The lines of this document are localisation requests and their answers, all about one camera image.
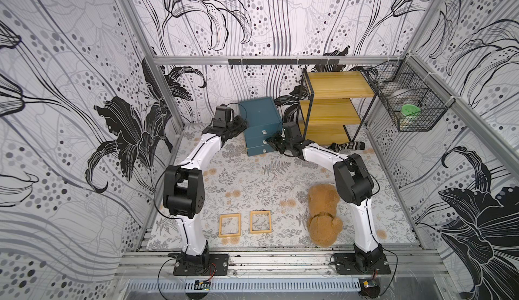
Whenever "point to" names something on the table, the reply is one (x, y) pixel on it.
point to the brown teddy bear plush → (324, 226)
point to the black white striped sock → (357, 145)
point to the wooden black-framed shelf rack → (330, 100)
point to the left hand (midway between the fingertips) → (247, 125)
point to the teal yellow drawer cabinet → (263, 122)
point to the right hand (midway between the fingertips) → (267, 136)
